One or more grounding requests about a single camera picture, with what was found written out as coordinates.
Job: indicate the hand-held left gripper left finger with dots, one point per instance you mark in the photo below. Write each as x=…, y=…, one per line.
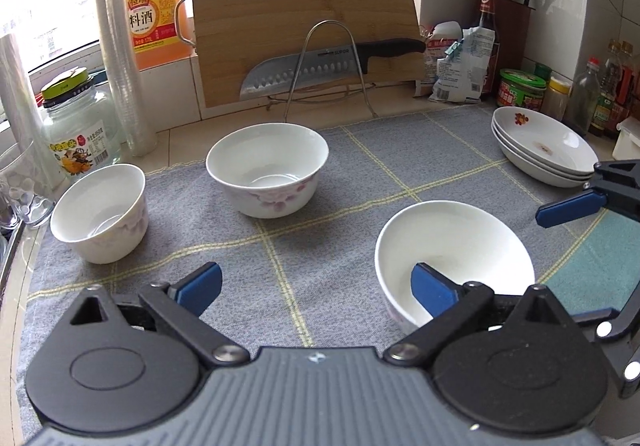
x=200, y=283

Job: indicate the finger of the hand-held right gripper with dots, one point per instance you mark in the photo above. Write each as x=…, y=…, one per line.
x=570, y=208
x=625, y=341

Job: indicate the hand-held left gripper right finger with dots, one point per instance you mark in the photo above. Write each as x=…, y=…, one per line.
x=432, y=291

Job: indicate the small white floral bowl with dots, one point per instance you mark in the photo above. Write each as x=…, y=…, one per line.
x=100, y=226
x=450, y=241

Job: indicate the white floral plate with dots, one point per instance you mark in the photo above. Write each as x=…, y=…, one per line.
x=523, y=166
x=545, y=141
x=520, y=157

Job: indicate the large white floral bowl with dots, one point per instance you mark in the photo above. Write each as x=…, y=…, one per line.
x=265, y=186

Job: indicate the clear glass bottle red cap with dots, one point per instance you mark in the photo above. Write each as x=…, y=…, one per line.
x=582, y=101

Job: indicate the yellow lidded spice jar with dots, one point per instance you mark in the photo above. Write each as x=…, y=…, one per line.
x=556, y=101

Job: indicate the grey and teal checked cloth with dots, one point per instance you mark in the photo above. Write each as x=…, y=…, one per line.
x=320, y=236

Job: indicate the green lidded sauce jar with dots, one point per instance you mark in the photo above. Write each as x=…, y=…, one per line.
x=520, y=91

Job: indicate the small green capped jar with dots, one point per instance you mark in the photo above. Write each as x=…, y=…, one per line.
x=542, y=71

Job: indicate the white printed food packet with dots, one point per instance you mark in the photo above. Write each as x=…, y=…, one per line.
x=462, y=76

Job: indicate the brown knife block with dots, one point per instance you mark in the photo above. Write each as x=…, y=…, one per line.
x=512, y=36

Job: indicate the glass jar with printed label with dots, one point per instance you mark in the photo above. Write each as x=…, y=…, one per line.
x=82, y=136

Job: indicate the green clip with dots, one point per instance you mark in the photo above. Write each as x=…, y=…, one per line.
x=454, y=51

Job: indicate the white and red food packet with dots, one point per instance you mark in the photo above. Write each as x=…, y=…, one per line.
x=429, y=71

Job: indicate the clear glass mug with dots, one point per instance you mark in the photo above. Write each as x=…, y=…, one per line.
x=22, y=196

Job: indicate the dark soy sauce bottle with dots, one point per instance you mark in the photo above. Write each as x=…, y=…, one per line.
x=487, y=26

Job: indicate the stack of clear plastic cups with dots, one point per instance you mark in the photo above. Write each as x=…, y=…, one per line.
x=122, y=76

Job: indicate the metal binder clip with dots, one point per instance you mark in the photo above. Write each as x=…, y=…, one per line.
x=426, y=32

